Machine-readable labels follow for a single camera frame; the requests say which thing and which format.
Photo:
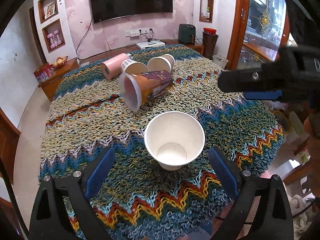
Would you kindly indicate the white waste bin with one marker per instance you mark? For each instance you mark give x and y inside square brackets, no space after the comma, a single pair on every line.
[220,61]

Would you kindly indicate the red gift box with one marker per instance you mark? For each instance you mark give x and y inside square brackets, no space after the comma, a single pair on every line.
[43,73]

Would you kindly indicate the brown cup with clear lid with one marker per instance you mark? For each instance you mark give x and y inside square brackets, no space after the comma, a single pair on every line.
[150,85]

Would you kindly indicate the wooden glass door cabinet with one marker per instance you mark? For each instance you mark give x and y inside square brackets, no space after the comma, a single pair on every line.
[260,30]

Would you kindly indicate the white striped paper cup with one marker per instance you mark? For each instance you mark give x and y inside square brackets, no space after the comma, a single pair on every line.
[132,66]

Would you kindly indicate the fruit basket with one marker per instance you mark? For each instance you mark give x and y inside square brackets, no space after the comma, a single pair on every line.
[60,62]

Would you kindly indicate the person's right forearm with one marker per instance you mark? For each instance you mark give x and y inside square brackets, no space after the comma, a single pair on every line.
[313,155]

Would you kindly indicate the plain white paper cup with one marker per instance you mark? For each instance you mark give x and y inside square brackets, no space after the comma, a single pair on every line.
[172,140]

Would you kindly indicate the wooden television cabinet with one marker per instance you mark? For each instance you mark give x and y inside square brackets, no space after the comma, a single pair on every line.
[50,87]

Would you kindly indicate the white paper cup brown rim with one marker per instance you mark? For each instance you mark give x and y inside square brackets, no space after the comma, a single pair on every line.
[160,62]

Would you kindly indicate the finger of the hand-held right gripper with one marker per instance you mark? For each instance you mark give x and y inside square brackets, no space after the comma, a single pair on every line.
[240,81]
[262,95]

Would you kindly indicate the dark wicker basket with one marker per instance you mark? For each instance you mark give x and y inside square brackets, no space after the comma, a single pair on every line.
[210,46]

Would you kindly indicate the white wall power strip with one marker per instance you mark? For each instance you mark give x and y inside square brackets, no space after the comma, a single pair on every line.
[136,32]

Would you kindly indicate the colourful knitted zigzag blanket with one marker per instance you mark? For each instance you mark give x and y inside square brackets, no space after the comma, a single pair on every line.
[87,120]

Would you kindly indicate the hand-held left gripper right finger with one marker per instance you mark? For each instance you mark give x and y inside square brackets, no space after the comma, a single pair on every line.
[222,172]

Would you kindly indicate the white set-top box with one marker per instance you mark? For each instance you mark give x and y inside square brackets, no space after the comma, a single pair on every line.
[150,45]

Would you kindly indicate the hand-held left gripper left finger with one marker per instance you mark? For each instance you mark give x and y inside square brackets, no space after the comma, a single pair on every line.
[100,172]

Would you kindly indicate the red round lid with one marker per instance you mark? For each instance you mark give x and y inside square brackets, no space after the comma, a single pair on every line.
[209,30]

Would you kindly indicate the small potted plant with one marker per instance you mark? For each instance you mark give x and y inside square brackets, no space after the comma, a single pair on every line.
[207,12]

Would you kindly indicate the pink tumbler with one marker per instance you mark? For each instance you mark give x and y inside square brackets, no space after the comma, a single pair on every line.
[113,63]

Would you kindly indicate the black curved television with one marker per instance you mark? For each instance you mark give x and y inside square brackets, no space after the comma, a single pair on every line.
[130,0]

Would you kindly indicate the framed picture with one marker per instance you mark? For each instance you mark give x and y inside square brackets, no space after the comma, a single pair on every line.
[49,10]

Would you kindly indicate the pink dumbbells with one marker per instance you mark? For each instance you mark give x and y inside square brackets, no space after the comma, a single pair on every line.
[54,39]

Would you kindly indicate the green air fryer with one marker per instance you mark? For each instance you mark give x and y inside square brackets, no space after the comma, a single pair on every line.
[186,33]

